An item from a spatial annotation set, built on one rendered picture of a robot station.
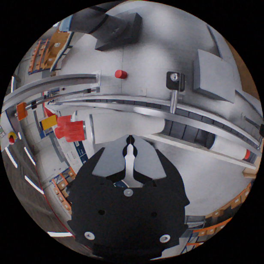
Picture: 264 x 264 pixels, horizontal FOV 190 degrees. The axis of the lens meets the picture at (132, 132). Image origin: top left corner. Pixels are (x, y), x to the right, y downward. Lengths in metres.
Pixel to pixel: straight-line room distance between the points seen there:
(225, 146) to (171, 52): 0.29
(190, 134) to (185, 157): 0.12
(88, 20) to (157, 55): 0.26
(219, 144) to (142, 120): 0.18
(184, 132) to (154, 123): 0.10
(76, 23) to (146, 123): 0.37
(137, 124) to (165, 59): 0.23
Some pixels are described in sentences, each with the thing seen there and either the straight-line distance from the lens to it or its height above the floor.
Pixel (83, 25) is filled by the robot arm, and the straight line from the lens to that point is 0.35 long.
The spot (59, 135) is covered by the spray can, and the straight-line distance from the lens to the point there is 0.25.
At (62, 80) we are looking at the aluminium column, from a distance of 0.38.
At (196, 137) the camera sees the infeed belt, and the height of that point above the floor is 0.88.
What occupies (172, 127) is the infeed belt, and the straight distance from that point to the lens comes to 0.24.
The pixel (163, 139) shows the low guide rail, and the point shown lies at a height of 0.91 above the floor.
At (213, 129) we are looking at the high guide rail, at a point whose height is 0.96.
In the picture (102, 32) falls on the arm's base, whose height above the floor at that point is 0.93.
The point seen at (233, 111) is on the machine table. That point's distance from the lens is 0.35.
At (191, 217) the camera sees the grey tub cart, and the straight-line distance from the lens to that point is 2.10.
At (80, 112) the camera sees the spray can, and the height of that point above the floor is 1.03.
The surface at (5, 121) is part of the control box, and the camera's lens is 0.43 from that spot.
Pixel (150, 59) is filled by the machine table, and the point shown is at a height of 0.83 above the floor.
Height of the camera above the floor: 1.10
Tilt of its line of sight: 51 degrees down
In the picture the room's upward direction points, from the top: 126 degrees counter-clockwise
